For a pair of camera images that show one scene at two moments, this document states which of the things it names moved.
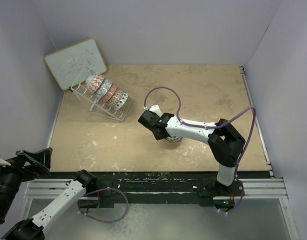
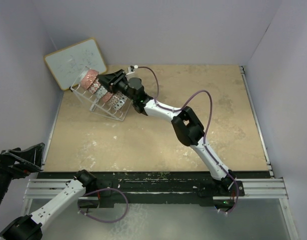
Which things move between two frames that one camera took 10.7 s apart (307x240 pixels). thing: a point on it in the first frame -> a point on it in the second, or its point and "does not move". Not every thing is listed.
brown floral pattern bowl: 116,97 does not move
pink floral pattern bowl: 109,94 does not move
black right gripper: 160,138 -> 111,79
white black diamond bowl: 122,101 does not move
